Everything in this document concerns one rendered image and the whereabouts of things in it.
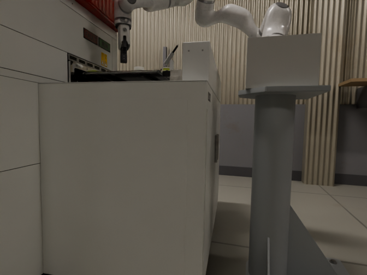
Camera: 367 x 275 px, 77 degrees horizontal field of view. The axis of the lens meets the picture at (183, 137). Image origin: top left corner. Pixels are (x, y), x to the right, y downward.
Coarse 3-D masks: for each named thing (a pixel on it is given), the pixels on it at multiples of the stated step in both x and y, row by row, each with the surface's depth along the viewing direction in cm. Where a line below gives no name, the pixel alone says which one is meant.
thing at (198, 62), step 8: (184, 48) 80; (192, 48) 80; (200, 48) 79; (208, 48) 79; (184, 56) 80; (192, 56) 80; (200, 56) 79; (208, 56) 79; (184, 64) 81; (192, 64) 80; (200, 64) 80; (208, 64) 79; (184, 72) 81; (192, 72) 80; (200, 72) 80; (208, 72) 79; (216, 72) 115; (208, 80) 79; (216, 80) 117; (216, 88) 119
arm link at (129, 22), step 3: (117, 18) 112; (120, 18) 111; (123, 18) 112; (126, 18) 112; (114, 21) 114; (117, 21) 112; (120, 21) 112; (123, 21) 112; (126, 21) 112; (129, 21) 114; (114, 24) 114; (117, 24) 113; (126, 24) 113; (129, 24) 114
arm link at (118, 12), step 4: (116, 0) 111; (116, 4) 111; (116, 8) 111; (120, 8) 110; (116, 12) 112; (120, 12) 111; (124, 12) 111; (116, 16) 112; (120, 16) 111; (124, 16) 112; (128, 16) 113
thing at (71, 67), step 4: (68, 64) 101; (72, 64) 102; (76, 64) 105; (80, 64) 108; (68, 68) 101; (72, 68) 102; (76, 68) 106; (80, 68) 108; (84, 68) 111; (88, 68) 114; (68, 72) 102; (72, 72) 102; (68, 76) 102; (72, 76) 103; (68, 80) 102; (72, 80) 103; (76, 80) 106; (80, 80) 108
